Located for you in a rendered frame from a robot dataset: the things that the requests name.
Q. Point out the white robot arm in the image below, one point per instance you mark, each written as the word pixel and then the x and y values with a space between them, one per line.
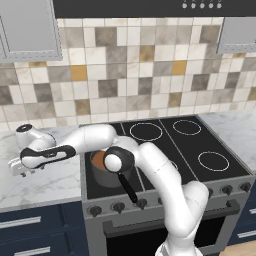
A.
pixel 156 166

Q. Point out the steel oven door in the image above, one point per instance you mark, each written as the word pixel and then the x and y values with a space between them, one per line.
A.
pixel 140 240

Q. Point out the black glass hob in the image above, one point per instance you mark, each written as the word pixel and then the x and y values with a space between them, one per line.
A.
pixel 200 140

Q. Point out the grey saucepan with hot chocolate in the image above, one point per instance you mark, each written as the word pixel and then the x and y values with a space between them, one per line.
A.
pixel 100 173

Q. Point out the black range hood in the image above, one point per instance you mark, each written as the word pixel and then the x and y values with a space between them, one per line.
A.
pixel 133 8

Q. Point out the black stove knob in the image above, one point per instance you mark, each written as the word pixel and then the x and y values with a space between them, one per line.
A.
pixel 210 192
pixel 142 203
pixel 245 186
pixel 160 200
pixel 227 189
pixel 118 207
pixel 95 210

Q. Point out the grey wall cupboard door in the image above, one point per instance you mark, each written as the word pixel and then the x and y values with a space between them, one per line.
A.
pixel 238 35
pixel 30 26

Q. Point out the navy drawer front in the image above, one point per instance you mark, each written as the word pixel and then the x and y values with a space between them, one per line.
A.
pixel 60 245
pixel 245 241
pixel 50 216
pixel 251 201

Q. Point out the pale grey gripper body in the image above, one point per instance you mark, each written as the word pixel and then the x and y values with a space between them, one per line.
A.
pixel 16 167

